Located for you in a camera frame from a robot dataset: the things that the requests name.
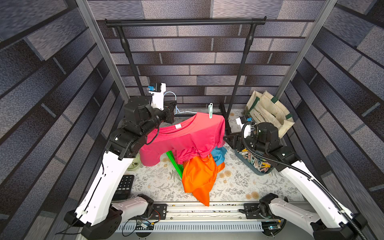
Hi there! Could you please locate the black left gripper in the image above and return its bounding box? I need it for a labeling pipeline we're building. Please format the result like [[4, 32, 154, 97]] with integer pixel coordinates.
[[139, 98, 178, 139]]

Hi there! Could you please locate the light blue wire hanger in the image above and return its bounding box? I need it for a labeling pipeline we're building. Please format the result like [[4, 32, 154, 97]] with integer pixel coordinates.
[[163, 91, 199, 116]]

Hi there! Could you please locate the pink t-shirt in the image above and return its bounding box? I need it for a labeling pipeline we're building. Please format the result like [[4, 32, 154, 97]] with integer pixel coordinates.
[[140, 113, 225, 167]]

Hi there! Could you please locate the mint green clothespin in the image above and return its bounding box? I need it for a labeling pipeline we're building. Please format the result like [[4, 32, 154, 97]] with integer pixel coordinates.
[[208, 103, 213, 119]]

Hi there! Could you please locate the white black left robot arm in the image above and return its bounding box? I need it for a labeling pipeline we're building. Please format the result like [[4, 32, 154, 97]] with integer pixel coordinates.
[[65, 96, 177, 240]]

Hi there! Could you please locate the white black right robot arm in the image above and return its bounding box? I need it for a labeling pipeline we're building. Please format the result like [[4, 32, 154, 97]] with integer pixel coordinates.
[[241, 122, 368, 240]]

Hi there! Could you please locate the blue t-shirt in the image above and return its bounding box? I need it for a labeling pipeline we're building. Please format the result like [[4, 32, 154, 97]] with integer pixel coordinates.
[[211, 147, 227, 166]]

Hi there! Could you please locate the orange t-shirt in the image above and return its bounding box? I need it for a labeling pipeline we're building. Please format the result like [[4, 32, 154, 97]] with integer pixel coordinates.
[[182, 154, 226, 207]]

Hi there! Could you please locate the teal clothespin tray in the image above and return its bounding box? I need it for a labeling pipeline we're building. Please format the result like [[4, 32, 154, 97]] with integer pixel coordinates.
[[235, 150, 274, 176]]

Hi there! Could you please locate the cream canvas tote bag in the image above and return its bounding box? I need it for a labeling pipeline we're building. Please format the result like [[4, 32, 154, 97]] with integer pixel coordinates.
[[245, 91, 295, 139]]

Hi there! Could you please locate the floral table cloth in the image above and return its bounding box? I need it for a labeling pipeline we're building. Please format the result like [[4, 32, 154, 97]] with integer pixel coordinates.
[[125, 107, 305, 203]]

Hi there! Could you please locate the light green bowl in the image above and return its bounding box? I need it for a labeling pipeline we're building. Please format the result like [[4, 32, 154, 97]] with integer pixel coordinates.
[[127, 154, 142, 171]]

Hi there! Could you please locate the black calculator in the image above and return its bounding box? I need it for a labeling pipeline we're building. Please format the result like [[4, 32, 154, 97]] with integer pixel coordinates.
[[112, 175, 135, 202]]

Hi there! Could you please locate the black clothes rack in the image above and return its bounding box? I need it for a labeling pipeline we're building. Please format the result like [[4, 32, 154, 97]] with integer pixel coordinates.
[[102, 18, 267, 119]]

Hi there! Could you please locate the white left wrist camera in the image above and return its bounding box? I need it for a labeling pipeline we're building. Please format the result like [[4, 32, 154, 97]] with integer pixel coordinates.
[[148, 83, 166, 111]]

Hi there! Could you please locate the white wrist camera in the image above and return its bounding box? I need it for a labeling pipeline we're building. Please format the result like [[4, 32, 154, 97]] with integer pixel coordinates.
[[236, 116, 253, 129], [148, 83, 166, 111]]

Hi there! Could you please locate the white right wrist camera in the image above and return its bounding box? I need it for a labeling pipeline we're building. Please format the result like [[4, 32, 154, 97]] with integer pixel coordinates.
[[236, 116, 253, 129]]

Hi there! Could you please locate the black corrugated cable conduit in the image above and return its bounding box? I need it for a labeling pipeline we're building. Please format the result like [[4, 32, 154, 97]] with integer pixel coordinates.
[[240, 121, 364, 240]]

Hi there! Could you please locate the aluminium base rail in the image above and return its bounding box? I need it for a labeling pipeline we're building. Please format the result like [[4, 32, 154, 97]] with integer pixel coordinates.
[[77, 201, 334, 233]]

